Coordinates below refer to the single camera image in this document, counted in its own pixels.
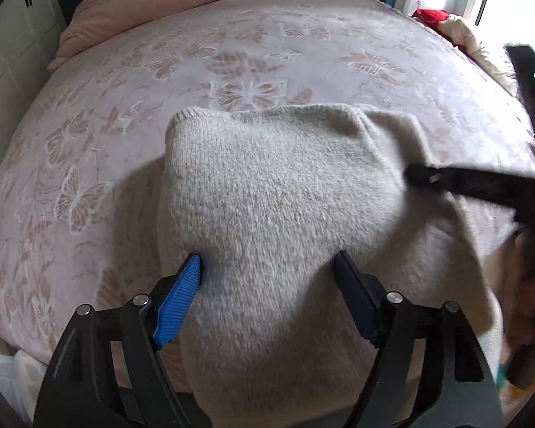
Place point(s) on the pink floral butterfly bed blanket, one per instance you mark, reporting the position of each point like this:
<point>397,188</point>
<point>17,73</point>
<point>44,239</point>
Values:
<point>116,120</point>

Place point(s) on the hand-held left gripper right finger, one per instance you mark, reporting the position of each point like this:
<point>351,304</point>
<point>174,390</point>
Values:
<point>354,294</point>

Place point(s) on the person's right hand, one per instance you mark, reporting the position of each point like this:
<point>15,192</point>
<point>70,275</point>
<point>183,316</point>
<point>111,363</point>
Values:
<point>533,298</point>

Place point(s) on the cream knit sweater black hearts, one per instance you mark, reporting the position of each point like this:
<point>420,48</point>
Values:
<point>276,214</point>

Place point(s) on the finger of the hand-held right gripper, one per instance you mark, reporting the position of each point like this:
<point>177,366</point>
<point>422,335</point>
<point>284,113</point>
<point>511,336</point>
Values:
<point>463,185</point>

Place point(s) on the white wardrobe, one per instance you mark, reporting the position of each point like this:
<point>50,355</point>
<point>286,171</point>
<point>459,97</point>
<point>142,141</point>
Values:
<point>13,53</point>

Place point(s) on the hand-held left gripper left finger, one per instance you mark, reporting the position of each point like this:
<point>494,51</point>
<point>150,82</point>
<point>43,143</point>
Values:
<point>178,303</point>

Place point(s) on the red cloth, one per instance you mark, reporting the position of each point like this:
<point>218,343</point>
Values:
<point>432,20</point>

